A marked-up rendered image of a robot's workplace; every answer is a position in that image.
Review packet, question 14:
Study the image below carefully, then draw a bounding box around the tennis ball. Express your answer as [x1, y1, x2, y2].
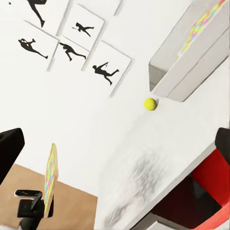
[144, 98, 157, 111]

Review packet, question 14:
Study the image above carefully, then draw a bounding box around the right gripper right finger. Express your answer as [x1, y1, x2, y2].
[215, 127, 230, 166]

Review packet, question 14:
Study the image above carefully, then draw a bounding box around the jigsaw puzzle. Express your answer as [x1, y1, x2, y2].
[184, 0, 225, 51]
[44, 143, 58, 218]

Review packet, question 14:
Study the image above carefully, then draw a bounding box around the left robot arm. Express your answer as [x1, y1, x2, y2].
[14, 190, 54, 230]

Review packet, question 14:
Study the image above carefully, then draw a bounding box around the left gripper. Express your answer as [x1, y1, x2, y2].
[17, 193, 54, 227]

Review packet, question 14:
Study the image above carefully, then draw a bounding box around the board game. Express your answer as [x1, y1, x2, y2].
[176, 45, 186, 59]

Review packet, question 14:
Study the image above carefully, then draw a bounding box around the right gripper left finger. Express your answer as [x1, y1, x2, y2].
[0, 127, 25, 185]

